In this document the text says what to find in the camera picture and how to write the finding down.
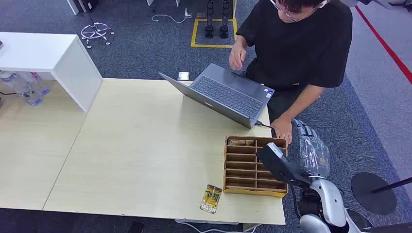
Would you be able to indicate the person's left hand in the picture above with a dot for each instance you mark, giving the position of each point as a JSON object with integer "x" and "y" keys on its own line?
{"x": 283, "y": 127}

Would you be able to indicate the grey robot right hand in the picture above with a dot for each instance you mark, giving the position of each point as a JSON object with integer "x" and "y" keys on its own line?
{"x": 314, "y": 154}

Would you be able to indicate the person's right hand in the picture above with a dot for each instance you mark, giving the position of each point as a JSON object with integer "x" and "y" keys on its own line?
{"x": 237, "y": 58}

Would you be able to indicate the person's left forearm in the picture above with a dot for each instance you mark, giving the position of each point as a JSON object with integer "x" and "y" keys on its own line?
{"x": 304, "y": 101}

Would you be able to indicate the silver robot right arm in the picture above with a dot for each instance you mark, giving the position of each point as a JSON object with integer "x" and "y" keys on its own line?
{"x": 329, "y": 199}

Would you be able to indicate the person's right forearm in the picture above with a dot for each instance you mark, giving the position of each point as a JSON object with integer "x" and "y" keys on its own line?
{"x": 241, "y": 41}

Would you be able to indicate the card in wooden organizer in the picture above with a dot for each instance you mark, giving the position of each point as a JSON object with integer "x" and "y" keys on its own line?
{"x": 240, "y": 142}

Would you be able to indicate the person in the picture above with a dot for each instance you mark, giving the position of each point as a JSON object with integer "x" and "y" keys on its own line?
{"x": 299, "y": 51}

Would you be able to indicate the wooden slotted card organizer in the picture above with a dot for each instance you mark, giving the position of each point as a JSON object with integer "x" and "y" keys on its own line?
{"x": 241, "y": 173}

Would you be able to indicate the yellow hotel card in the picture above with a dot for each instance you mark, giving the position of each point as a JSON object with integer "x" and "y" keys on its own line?
{"x": 211, "y": 199}

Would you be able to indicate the grey laptop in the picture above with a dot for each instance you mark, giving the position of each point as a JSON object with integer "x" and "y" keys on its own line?
{"x": 230, "y": 95}

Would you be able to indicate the black stand leg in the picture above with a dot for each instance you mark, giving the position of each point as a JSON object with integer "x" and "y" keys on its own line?
{"x": 224, "y": 19}
{"x": 209, "y": 19}

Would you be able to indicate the small white box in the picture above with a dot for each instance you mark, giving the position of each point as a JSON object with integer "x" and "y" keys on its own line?
{"x": 183, "y": 76}

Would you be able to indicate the black round stand base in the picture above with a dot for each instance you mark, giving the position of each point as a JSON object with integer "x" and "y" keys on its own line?
{"x": 370, "y": 196}

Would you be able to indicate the black stand pole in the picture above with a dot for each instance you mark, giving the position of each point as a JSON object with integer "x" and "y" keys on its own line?
{"x": 394, "y": 185}

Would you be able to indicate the silver star chair base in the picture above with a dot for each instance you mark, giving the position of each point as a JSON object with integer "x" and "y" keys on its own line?
{"x": 96, "y": 32}

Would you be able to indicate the white desk shelf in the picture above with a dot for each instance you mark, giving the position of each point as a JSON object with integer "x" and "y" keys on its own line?
{"x": 48, "y": 54}

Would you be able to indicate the clear plastic water bottle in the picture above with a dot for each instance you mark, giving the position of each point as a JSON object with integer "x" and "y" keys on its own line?
{"x": 38, "y": 83}
{"x": 22, "y": 91}

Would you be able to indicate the dark wrist camera box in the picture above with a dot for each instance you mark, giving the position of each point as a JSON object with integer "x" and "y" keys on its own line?
{"x": 276, "y": 160}

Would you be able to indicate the white wall socket plug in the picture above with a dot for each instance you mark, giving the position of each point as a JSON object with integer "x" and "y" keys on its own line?
{"x": 188, "y": 14}

